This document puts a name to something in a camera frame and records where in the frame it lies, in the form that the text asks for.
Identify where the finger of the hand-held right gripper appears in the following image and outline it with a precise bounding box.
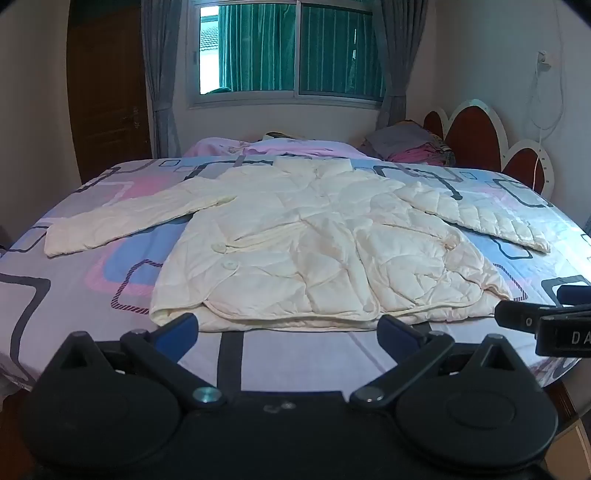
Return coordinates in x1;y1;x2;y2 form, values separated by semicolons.
556;285;591;307
494;299;544;332

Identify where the green striped curtain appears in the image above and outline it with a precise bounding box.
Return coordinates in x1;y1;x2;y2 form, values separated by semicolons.
217;2;385;94

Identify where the grey curtain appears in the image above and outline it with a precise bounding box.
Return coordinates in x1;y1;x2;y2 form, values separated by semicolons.
140;0;195;158
374;0;437;131

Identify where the brown wooden door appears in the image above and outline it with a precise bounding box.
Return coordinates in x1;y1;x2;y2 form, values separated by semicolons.
68;0;153;172

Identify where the white charger cable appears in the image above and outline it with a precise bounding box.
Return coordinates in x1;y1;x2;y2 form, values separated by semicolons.
526;60;567;195

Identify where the pink folded clothes pile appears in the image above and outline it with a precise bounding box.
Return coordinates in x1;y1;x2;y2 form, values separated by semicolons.
387;142;456;168

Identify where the red and white headboard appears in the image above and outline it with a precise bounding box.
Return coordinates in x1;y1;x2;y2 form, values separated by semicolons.
422;98;554;195

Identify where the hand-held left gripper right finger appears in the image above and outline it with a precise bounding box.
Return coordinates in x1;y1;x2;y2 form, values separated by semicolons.
349;315;546;411

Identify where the sliding glass window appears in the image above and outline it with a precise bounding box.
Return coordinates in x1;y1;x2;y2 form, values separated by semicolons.
187;0;387;110

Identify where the bed with patterned sheet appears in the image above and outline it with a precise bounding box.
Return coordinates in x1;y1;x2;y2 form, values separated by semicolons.
0;152;591;398

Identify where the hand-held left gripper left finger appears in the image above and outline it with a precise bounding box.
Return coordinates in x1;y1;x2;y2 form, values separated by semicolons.
39;313;228;409

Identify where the cream white blanket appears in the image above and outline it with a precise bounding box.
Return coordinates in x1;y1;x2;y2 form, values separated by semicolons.
44;156;552;333

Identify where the pink blanket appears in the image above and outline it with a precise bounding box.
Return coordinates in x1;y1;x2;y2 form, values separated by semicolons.
182;136;370;163

